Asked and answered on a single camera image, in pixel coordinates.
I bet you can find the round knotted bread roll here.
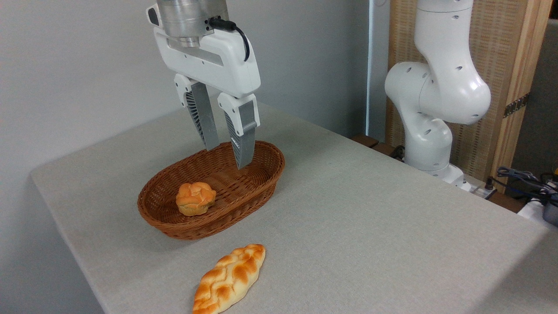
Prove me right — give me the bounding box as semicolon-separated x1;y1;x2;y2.
176;182;217;217

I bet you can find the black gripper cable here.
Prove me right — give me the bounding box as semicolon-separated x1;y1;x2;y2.
208;17;251;62

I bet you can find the dark metal hinge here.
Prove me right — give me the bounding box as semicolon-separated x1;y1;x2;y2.
503;92;531;119

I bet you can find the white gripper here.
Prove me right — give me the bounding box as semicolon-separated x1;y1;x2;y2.
146;3;261;170

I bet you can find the blue black cable bundle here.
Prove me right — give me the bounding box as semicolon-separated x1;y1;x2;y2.
496;166;558;206

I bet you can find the long braided bread loaf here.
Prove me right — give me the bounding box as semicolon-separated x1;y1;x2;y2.
192;244;266;314

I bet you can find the brown wicker basket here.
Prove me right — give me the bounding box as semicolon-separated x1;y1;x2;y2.
137;140;286;241

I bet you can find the dark brown wooden platform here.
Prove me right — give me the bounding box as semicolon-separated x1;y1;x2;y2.
350;133;407;163

